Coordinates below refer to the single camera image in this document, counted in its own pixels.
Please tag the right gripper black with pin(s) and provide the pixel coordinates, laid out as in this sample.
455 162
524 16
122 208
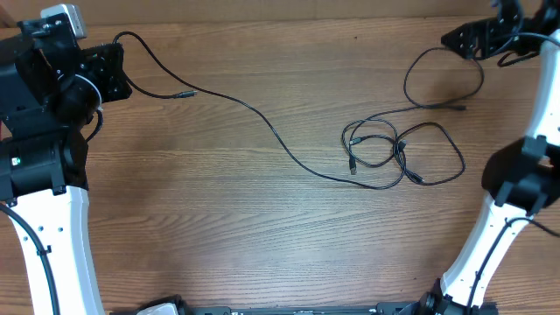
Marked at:
486 26

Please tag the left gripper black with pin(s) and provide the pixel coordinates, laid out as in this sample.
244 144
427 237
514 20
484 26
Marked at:
106 63

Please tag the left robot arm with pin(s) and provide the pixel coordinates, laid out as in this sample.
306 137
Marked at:
50 90

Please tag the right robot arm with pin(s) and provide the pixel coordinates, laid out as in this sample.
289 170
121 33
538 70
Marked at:
519 180

